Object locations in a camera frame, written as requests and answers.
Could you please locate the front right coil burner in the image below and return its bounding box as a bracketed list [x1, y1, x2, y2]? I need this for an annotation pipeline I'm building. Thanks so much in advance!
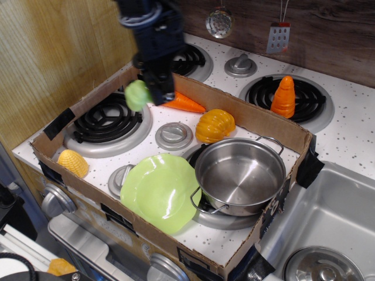
[182, 144, 261, 230]

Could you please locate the centre grey stove knob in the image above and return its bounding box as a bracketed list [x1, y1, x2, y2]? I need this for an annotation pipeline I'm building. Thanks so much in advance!
[155, 122, 193, 151]

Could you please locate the grey oven door handle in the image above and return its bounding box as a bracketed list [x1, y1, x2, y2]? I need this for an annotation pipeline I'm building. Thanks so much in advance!
[48, 214, 149, 280]

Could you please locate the yellow toy corn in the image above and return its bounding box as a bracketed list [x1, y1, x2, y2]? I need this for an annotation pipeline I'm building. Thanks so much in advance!
[57, 149, 89, 178]

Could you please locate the black braided cable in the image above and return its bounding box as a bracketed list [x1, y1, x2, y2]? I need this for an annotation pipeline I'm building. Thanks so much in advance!
[0, 252, 38, 281]

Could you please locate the steel sink basin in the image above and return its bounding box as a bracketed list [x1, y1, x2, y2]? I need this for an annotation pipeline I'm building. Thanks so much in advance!
[260, 162, 374, 280]

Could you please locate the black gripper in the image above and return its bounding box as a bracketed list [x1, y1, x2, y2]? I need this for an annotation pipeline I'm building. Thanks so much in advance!
[133, 14, 185, 105]

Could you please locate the oven knob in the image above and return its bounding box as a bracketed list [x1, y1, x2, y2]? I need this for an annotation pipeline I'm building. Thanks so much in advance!
[41, 183, 77, 218]
[146, 253, 190, 281]

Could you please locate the green plastic plate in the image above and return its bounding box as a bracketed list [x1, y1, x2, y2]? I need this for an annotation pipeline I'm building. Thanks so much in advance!
[120, 153, 202, 235]

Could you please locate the middle oven front knob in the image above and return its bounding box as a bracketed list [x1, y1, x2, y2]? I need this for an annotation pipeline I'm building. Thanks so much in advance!
[146, 253, 190, 281]

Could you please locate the hanging metal spatula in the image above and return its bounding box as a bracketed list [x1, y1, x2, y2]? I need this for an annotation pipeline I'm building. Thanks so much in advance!
[266, 0, 291, 54]

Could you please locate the grey stove knob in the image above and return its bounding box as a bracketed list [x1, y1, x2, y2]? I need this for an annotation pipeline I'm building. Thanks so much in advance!
[108, 164, 135, 199]
[155, 122, 193, 151]
[224, 54, 257, 78]

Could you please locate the orange toy carrot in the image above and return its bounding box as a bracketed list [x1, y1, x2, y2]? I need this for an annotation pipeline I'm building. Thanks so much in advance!
[163, 91, 206, 113]

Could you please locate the coil burner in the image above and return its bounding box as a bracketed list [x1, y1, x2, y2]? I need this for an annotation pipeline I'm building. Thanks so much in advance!
[64, 91, 152, 159]
[172, 44, 213, 83]
[239, 74, 335, 134]
[182, 144, 261, 230]

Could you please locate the sink drain strainer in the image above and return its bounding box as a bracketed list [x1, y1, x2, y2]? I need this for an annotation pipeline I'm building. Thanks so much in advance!
[283, 246, 364, 281]

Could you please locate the orange toy cone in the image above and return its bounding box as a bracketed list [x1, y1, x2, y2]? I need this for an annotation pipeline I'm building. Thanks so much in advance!
[271, 76, 296, 118]

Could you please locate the cardboard fence box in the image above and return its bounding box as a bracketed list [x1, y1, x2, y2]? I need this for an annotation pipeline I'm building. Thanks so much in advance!
[31, 67, 323, 280]

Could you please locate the back grey stove knob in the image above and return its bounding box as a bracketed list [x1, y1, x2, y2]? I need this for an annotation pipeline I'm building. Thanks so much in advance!
[224, 54, 257, 78]

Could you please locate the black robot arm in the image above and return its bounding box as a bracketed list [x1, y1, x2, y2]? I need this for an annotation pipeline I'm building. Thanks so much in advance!
[117, 1, 186, 105]

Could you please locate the front left coil burner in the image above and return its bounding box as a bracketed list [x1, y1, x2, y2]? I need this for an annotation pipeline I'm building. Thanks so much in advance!
[64, 91, 152, 159]

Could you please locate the orange toy bottom left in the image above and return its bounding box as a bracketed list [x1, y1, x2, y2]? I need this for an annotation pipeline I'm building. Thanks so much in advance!
[47, 258, 77, 276]

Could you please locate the front grey stove knob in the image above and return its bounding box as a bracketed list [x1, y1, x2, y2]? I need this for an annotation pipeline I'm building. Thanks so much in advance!
[108, 164, 135, 199]

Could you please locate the back left coil burner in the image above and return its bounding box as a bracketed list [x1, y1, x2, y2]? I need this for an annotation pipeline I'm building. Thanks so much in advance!
[172, 44, 213, 83]

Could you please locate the orange toy pumpkin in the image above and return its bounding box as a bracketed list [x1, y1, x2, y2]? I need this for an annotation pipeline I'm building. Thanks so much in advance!
[195, 109, 236, 143]

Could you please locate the hanging round strainer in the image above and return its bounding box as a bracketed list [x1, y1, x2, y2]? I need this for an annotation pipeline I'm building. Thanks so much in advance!
[205, 1, 234, 39]

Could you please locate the back right coil burner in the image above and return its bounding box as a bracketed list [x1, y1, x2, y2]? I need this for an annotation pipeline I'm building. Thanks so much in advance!
[239, 74, 335, 134]

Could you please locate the left oven front knob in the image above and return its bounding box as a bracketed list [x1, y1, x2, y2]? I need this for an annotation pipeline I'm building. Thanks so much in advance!
[41, 183, 77, 218]

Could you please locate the stainless steel pan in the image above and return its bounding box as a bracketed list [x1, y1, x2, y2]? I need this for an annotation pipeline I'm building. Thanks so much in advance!
[188, 136, 287, 217]

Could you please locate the green toy broccoli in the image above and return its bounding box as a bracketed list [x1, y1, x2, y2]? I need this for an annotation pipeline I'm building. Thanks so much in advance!
[124, 80, 152, 112]

